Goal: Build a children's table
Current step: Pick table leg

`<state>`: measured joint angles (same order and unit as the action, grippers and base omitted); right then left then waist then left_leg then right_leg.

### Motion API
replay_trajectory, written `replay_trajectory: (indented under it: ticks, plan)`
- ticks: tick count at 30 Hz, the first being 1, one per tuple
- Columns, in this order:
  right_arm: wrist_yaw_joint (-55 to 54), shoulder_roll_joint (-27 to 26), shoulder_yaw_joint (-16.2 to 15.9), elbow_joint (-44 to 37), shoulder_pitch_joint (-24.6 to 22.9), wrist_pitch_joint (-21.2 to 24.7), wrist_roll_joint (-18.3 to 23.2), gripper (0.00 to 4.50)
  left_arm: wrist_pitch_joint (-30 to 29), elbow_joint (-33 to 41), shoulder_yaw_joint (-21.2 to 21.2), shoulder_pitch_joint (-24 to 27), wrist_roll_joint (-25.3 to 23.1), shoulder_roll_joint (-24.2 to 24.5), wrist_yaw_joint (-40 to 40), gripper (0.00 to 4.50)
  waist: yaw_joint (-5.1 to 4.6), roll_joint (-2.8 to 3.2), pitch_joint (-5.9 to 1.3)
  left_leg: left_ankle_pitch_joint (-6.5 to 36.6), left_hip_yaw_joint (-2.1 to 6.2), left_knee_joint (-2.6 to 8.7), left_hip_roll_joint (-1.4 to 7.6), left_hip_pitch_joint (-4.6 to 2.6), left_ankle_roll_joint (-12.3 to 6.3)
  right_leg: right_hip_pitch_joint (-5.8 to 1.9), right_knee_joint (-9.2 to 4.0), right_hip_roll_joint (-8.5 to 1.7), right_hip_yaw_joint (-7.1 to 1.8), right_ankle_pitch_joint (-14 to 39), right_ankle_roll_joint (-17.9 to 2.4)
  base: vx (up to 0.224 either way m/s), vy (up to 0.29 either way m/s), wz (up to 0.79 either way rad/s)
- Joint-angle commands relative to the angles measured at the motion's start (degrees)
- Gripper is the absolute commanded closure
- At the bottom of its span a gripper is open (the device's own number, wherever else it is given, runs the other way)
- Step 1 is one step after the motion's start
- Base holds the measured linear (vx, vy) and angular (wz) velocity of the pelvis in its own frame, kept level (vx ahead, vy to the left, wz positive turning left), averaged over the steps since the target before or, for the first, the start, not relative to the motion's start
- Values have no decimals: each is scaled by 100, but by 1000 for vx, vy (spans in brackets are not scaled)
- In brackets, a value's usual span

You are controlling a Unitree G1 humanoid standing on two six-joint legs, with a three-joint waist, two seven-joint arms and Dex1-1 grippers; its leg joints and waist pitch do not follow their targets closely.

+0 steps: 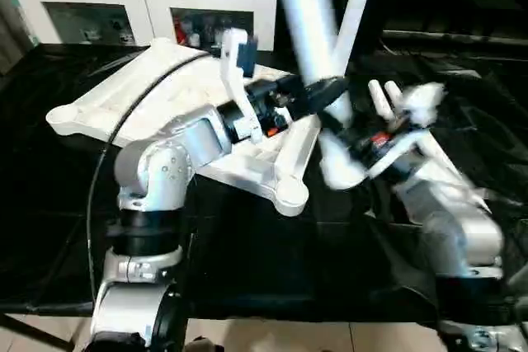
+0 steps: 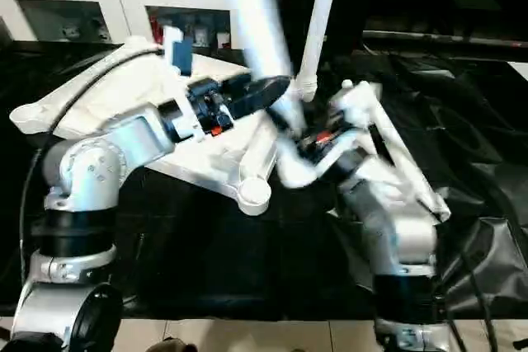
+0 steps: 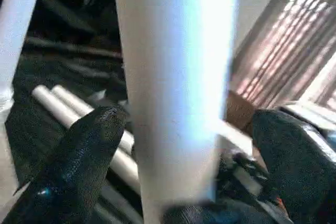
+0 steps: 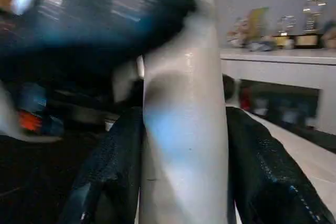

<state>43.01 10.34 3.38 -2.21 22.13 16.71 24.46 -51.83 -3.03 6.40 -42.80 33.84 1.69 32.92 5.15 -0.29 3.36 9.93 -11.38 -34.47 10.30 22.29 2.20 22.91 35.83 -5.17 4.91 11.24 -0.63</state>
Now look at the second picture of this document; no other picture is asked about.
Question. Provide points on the white plastic table leg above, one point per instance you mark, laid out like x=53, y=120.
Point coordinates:
x=407, y=153
x=260, y=18
x=392, y=156
x=317, y=30

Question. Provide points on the white plastic table top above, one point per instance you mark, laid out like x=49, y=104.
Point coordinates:
x=123, y=80

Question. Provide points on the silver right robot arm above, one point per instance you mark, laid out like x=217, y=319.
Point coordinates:
x=404, y=236

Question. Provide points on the white mug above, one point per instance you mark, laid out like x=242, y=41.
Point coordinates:
x=224, y=40

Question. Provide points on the red bottle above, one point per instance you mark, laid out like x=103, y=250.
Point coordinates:
x=155, y=28

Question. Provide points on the black mat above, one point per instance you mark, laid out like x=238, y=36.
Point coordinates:
x=206, y=253

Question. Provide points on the white flat board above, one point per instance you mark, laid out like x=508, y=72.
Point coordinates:
x=519, y=68

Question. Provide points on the grey metal rail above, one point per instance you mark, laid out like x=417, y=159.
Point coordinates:
x=453, y=38

